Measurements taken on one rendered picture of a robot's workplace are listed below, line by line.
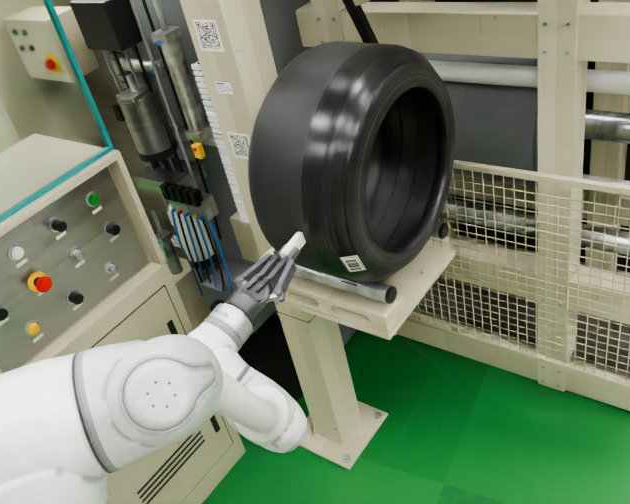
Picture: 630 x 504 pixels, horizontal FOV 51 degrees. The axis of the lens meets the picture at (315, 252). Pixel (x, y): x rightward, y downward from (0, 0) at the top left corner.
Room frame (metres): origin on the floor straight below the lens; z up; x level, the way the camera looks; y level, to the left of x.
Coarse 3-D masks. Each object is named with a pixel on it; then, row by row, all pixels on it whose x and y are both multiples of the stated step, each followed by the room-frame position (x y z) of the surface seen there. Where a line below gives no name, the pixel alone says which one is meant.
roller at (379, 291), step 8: (296, 272) 1.40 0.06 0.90; (304, 272) 1.38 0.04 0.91; (312, 272) 1.36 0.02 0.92; (320, 272) 1.35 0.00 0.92; (312, 280) 1.36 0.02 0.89; (320, 280) 1.34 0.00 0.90; (328, 280) 1.32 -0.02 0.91; (336, 280) 1.31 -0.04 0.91; (344, 280) 1.30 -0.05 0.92; (344, 288) 1.29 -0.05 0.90; (352, 288) 1.27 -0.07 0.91; (360, 288) 1.26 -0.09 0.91; (368, 288) 1.25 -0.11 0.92; (376, 288) 1.23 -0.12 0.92; (384, 288) 1.22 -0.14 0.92; (392, 288) 1.22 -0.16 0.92; (368, 296) 1.24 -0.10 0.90; (376, 296) 1.22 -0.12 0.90; (384, 296) 1.21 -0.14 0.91; (392, 296) 1.22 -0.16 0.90
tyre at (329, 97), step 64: (320, 64) 1.38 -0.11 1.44; (384, 64) 1.33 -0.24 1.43; (256, 128) 1.34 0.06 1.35; (320, 128) 1.23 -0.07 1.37; (384, 128) 1.66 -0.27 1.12; (448, 128) 1.45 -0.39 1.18; (256, 192) 1.28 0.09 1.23; (320, 192) 1.16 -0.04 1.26; (384, 192) 1.57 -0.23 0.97; (320, 256) 1.18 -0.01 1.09; (384, 256) 1.20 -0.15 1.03
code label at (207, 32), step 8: (200, 24) 1.57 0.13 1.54; (208, 24) 1.55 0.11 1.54; (216, 24) 1.53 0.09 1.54; (200, 32) 1.57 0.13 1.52; (208, 32) 1.56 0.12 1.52; (216, 32) 1.54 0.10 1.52; (200, 40) 1.58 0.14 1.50; (208, 40) 1.56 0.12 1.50; (216, 40) 1.54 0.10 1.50; (208, 48) 1.57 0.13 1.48; (216, 48) 1.55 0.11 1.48
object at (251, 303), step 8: (240, 288) 1.09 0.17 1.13; (264, 288) 1.06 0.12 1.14; (232, 296) 1.04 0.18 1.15; (240, 296) 1.03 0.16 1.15; (248, 296) 1.03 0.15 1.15; (256, 296) 1.05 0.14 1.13; (264, 296) 1.04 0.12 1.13; (232, 304) 1.02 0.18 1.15; (240, 304) 1.01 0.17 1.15; (248, 304) 1.02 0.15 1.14; (256, 304) 1.02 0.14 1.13; (264, 304) 1.03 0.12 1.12; (248, 312) 1.00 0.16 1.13; (256, 312) 1.01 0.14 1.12; (256, 320) 1.01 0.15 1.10
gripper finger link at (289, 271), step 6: (288, 264) 1.11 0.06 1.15; (288, 270) 1.09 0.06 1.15; (294, 270) 1.11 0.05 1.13; (282, 276) 1.08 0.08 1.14; (288, 276) 1.08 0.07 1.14; (282, 282) 1.06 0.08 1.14; (288, 282) 1.08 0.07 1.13; (276, 288) 1.05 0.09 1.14; (282, 288) 1.05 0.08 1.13; (276, 294) 1.03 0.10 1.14; (282, 300) 1.03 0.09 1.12
